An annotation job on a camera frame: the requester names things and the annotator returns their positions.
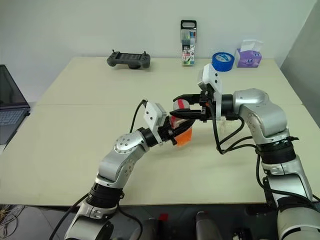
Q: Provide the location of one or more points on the small red object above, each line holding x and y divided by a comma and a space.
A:
164, 217

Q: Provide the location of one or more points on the dark laptop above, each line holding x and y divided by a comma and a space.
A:
11, 100

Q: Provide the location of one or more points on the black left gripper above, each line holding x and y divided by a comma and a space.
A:
167, 132

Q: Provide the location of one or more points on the purple tissue box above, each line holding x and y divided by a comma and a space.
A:
248, 58

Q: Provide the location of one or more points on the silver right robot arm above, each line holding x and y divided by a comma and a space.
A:
262, 112

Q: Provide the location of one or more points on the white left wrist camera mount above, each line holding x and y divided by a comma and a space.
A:
153, 113

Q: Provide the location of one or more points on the red white bottle cap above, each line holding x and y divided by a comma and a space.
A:
181, 104

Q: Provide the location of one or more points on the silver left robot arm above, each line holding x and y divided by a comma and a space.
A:
125, 147

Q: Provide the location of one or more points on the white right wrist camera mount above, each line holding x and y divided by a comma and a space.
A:
212, 77

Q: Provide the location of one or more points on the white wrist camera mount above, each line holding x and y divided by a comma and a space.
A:
153, 113
212, 77

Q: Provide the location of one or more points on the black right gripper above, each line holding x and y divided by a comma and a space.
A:
207, 107

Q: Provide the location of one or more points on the marker pen pack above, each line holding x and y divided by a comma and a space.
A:
188, 47

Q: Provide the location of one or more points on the clear bottle with orange drink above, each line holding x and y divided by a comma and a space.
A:
185, 137

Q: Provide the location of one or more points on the blue tape roll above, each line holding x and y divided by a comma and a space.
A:
223, 62

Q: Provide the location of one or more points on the grey handheld game controller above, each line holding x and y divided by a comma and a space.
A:
128, 60

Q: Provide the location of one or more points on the clear wine glass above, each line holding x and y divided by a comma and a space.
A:
224, 125

